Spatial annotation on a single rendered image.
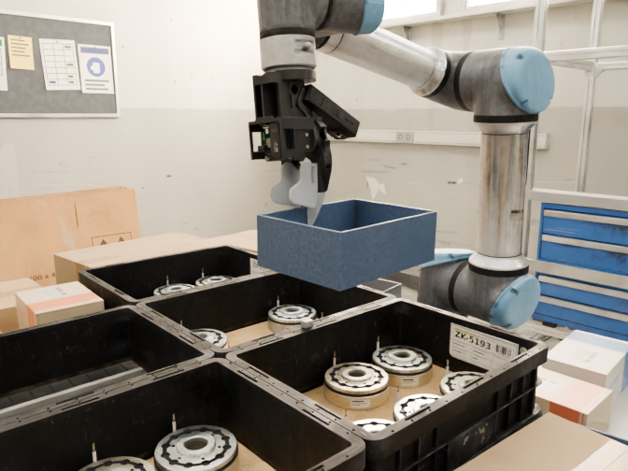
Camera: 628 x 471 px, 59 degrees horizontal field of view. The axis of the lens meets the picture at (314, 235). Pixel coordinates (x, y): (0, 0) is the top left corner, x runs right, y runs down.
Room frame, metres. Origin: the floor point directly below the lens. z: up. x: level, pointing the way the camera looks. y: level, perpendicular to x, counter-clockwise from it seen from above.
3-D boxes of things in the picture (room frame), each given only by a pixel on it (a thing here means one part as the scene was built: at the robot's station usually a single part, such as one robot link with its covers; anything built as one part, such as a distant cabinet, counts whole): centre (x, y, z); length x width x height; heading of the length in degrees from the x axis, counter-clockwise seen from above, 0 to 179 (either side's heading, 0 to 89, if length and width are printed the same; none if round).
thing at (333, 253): (0.74, -0.05, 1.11); 0.20 x 0.15 x 0.07; 135
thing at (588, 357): (1.08, -0.58, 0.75); 0.20 x 0.12 x 0.09; 137
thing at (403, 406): (0.71, -0.16, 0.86); 0.10 x 0.10 x 0.01
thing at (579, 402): (0.95, -0.45, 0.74); 0.16 x 0.12 x 0.07; 44
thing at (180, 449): (0.63, 0.15, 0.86); 0.05 x 0.05 x 0.01
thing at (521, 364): (0.77, -0.11, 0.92); 0.40 x 0.30 x 0.02; 131
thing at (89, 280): (1.22, 0.28, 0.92); 0.40 x 0.30 x 0.02; 131
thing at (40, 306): (1.03, 0.50, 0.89); 0.16 x 0.12 x 0.07; 39
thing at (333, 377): (0.82, -0.07, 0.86); 0.10 x 0.10 x 0.01
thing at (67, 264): (1.52, 0.47, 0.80); 0.40 x 0.30 x 0.20; 139
